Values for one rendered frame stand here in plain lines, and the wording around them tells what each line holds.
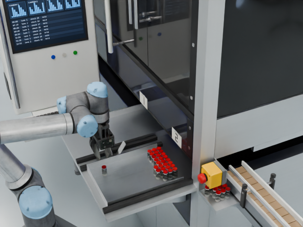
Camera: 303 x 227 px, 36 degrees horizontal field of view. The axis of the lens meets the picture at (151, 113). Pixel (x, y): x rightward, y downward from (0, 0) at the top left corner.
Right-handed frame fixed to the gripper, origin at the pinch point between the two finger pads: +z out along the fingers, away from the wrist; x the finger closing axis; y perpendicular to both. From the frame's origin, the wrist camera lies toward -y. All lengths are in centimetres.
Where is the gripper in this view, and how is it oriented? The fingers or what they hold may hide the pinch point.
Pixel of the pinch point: (102, 155)
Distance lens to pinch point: 198.1
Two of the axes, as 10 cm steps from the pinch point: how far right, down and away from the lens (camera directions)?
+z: 0.2, 8.3, 5.6
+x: 9.0, -2.5, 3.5
